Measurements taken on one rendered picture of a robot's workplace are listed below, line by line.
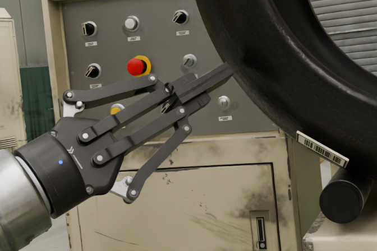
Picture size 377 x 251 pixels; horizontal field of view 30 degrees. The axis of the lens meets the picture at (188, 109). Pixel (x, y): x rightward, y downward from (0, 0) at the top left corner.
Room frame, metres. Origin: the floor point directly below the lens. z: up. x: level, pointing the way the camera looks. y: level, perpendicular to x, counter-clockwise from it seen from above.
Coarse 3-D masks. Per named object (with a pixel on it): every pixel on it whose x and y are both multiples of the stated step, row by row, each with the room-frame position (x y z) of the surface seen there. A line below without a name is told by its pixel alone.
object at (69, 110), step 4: (64, 104) 0.69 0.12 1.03; (68, 104) 0.69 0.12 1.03; (72, 104) 0.69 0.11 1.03; (76, 104) 0.68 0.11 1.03; (80, 104) 0.68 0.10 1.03; (84, 104) 0.69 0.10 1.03; (64, 108) 0.69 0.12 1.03; (68, 108) 0.69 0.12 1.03; (72, 108) 0.69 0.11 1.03; (76, 108) 0.69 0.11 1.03; (80, 108) 0.69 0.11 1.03; (64, 112) 0.69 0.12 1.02; (68, 112) 0.69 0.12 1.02; (72, 112) 0.69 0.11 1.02; (76, 112) 0.69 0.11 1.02; (80, 112) 0.69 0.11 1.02; (64, 116) 0.68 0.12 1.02; (68, 116) 0.68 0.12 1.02; (72, 116) 0.69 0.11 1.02
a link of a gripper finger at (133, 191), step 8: (184, 128) 0.70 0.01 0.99; (176, 136) 0.70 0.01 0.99; (184, 136) 0.70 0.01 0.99; (168, 144) 0.69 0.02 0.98; (176, 144) 0.70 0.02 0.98; (160, 152) 0.69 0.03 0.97; (168, 152) 0.69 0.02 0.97; (152, 160) 0.68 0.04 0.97; (160, 160) 0.69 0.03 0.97; (144, 168) 0.68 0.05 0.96; (152, 168) 0.68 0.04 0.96; (136, 176) 0.67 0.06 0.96; (144, 176) 0.67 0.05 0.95; (136, 184) 0.67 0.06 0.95; (128, 192) 0.66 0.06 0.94; (136, 192) 0.67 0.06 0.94
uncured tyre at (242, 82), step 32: (224, 0) 0.75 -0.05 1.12; (256, 0) 0.73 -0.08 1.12; (288, 0) 1.01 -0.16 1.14; (224, 32) 0.76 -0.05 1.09; (256, 32) 0.73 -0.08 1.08; (288, 32) 0.72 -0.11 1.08; (320, 32) 1.00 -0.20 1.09; (256, 64) 0.74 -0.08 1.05; (288, 64) 0.72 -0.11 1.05; (320, 64) 0.72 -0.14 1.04; (352, 64) 0.98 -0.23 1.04; (256, 96) 0.77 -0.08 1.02; (288, 96) 0.73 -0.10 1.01; (320, 96) 0.71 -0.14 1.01; (352, 96) 0.70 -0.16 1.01; (288, 128) 0.76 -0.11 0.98; (320, 128) 0.72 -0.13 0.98; (352, 128) 0.71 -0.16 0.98; (352, 160) 0.73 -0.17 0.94
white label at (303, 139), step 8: (296, 136) 0.74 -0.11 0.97; (304, 136) 0.72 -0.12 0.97; (304, 144) 0.75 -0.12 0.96; (312, 144) 0.73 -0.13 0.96; (320, 144) 0.72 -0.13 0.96; (320, 152) 0.74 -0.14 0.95; (328, 152) 0.72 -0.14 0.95; (336, 152) 0.71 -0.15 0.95; (336, 160) 0.73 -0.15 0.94; (344, 160) 0.71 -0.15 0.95
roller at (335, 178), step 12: (336, 180) 0.73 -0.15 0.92; (348, 180) 0.73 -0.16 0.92; (360, 180) 0.76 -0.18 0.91; (372, 180) 0.83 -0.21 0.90; (324, 192) 0.73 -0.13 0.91; (336, 192) 0.72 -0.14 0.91; (348, 192) 0.72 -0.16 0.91; (360, 192) 0.72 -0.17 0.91; (324, 204) 0.73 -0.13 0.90; (336, 204) 0.72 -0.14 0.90; (348, 204) 0.72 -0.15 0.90; (360, 204) 0.72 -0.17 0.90; (336, 216) 0.72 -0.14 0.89; (348, 216) 0.72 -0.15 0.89
